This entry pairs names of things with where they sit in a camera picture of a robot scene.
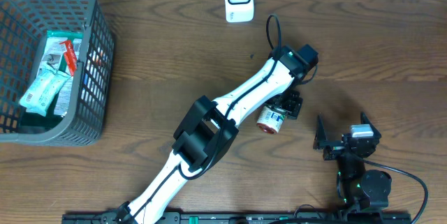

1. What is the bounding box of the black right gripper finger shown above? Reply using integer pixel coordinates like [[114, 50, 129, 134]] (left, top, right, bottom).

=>
[[313, 115, 328, 150], [360, 112, 381, 139]]

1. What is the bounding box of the green lid jar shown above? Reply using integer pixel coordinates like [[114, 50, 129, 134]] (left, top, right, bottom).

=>
[[256, 106, 285, 135]]

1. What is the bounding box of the red snack bar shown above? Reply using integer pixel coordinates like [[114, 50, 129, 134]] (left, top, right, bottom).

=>
[[60, 40, 78, 77]]

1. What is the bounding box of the mint green wipes pack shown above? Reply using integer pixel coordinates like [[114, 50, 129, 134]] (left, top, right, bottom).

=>
[[20, 65, 71, 117]]

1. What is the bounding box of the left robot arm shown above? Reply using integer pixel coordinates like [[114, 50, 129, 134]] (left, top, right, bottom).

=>
[[115, 45, 318, 223]]

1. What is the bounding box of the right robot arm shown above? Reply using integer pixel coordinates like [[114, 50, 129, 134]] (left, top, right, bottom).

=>
[[313, 112, 392, 212]]

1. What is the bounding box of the green white 3M package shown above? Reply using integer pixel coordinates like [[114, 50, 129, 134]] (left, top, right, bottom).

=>
[[37, 31, 83, 117]]

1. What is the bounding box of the grey plastic mesh basket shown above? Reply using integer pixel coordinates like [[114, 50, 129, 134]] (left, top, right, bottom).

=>
[[1, 0, 115, 147]]

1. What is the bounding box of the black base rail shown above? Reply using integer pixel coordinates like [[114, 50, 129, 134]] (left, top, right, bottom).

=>
[[61, 210, 413, 224]]

